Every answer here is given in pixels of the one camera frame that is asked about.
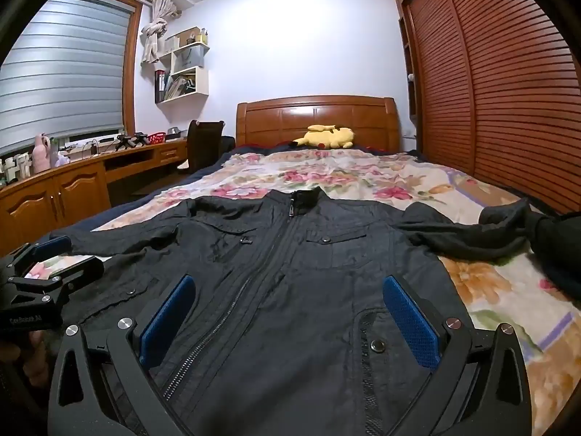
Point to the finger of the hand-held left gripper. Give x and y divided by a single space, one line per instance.
50 247
77 272

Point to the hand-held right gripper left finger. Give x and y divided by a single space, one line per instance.
165 322

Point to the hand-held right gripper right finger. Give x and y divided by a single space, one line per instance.
411 322

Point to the black jacket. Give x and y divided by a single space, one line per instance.
281 281

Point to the person's left hand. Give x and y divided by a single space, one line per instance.
36 359

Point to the wooden desk cabinet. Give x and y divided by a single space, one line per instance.
81 190

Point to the white cup set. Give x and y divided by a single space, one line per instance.
16 166

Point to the pink bottle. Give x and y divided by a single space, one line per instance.
41 156

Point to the black gadget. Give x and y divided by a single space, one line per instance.
129 141

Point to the red basket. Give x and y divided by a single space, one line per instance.
155 138

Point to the floral blanket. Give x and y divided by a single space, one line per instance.
363 177

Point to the black cloth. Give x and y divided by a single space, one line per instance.
558 245

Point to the metal bowl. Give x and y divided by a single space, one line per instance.
173 133

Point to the grey window blind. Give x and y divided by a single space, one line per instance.
59 77

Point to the dark chair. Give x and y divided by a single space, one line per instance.
204 145

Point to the black binder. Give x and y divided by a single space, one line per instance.
159 86

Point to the yellow plush toy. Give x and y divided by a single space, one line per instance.
324 137

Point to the stack of books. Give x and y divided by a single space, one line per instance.
179 87

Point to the grey paper bag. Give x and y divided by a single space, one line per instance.
188 59

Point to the tied beige curtain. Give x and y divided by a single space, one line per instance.
152 36

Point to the wooden bed headboard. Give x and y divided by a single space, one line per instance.
290 118

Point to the wooden louvered wardrobe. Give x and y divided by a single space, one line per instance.
499 100

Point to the wooden window frame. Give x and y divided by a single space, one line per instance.
131 77

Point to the white wall shelf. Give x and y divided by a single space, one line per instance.
199 81

